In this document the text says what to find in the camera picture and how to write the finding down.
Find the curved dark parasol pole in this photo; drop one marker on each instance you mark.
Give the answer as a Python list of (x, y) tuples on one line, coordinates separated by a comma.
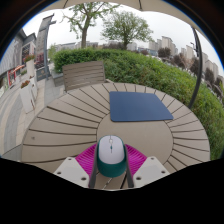
[(199, 66)]

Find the green hedge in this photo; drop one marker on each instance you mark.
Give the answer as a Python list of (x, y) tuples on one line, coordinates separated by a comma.
[(150, 71)]

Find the white planter with red flowers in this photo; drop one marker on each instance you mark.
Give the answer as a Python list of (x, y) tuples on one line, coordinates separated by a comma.
[(30, 66), (26, 98)]

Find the distant apartment buildings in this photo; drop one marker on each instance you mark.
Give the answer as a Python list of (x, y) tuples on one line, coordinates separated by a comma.
[(166, 42)]

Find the beige parasol canopy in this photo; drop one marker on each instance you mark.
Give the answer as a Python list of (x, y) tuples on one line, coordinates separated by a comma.
[(116, 2)]

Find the white and teal computer mouse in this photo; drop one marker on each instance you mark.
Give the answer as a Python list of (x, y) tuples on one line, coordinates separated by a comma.
[(111, 156)]

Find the dark blue mouse pad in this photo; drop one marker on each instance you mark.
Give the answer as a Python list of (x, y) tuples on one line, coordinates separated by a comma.
[(140, 106)]

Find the brown slatted outdoor chair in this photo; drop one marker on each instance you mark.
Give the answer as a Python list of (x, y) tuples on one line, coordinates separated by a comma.
[(83, 75)]

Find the grey shopfront building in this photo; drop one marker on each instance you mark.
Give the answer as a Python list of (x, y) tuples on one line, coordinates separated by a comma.
[(11, 55)]

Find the bare-trunked sparse tree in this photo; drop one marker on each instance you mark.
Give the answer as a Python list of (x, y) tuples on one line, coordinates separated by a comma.
[(84, 31)]

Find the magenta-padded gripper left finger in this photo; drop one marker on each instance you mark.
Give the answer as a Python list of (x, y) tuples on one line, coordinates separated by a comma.
[(71, 171)]

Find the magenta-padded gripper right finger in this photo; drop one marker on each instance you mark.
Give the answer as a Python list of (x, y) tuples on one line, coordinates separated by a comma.
[(151, 170)]

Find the round leafy green tree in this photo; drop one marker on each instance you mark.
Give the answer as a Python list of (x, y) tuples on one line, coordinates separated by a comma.
[(126, 28)]

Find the tall grey sign pillar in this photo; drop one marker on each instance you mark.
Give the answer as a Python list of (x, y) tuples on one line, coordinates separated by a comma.
[(40, 43)]

